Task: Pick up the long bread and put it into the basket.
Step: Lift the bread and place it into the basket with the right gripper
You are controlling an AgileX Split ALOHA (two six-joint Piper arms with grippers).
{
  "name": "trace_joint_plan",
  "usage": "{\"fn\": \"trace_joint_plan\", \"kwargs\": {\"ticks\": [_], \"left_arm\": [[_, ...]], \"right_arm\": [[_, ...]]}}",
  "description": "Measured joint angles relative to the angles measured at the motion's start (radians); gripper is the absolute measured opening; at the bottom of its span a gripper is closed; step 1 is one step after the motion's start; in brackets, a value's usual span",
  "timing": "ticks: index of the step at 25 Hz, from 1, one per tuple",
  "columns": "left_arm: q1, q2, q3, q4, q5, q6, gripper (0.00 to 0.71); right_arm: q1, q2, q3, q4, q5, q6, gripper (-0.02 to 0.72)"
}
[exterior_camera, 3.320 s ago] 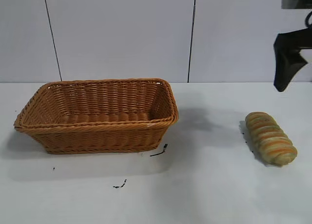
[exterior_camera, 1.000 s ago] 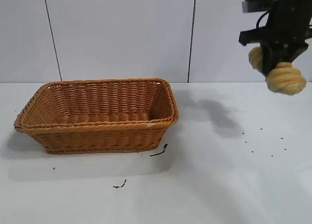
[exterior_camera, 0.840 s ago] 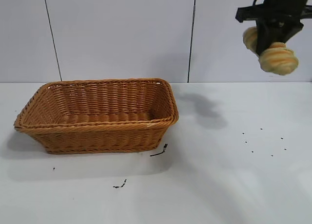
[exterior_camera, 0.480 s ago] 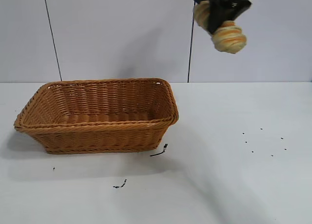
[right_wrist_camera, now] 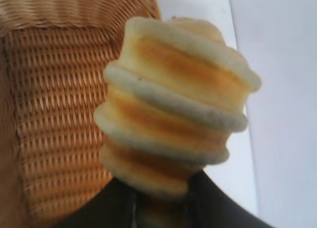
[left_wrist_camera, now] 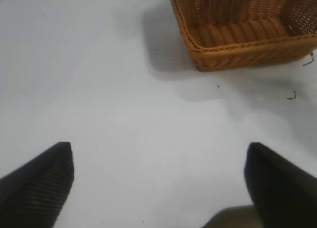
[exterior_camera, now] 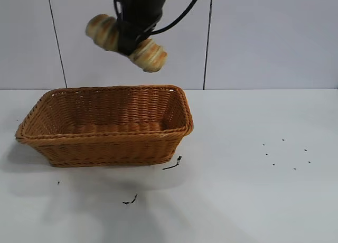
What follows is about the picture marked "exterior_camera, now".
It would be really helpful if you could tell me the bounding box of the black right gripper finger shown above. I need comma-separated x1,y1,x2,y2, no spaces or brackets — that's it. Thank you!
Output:
137,21,160,41
117,21,142,56

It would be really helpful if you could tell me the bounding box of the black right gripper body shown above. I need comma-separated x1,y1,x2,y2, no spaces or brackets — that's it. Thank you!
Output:
113,0,169,26

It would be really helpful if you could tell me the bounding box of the long striped bread loaf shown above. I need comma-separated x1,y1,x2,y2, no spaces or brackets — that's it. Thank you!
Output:
84,13,168,74

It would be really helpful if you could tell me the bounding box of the brown woven wicker basket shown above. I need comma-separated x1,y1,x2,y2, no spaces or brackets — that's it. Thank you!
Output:
15,85,194,168

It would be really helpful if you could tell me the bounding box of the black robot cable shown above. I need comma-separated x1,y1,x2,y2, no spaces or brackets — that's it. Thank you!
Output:
152,0,205,35

